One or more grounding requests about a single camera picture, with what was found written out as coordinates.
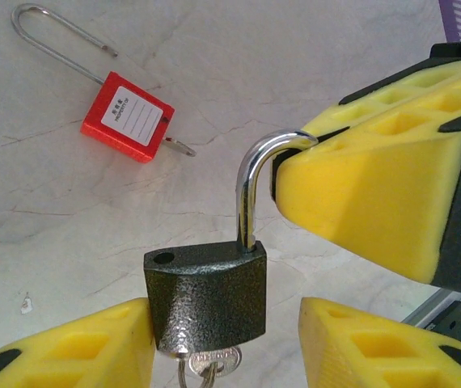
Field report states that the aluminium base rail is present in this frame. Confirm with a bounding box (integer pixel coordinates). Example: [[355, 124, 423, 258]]
[[400, 287, 461, 331]]

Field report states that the single silver key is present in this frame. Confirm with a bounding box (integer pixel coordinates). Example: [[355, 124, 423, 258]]
[[161, 136, 197, 158]]

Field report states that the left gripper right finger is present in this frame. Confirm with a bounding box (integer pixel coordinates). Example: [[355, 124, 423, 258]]
[[298, 297, 461, 388]]

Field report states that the silver key bunch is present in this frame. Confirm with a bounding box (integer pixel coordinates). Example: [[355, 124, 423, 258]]
[[176, 345, 243, 388]]

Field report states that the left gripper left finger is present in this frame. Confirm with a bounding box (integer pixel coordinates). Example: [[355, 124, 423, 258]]
[[0, 297, 157, 388]]

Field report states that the red safety padlock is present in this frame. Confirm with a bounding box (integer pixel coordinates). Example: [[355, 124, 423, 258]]
[[11, 2, 176, 165]]

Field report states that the dark grey padlock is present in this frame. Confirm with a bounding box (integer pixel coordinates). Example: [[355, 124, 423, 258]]
[[143, 128, 320, 360]]

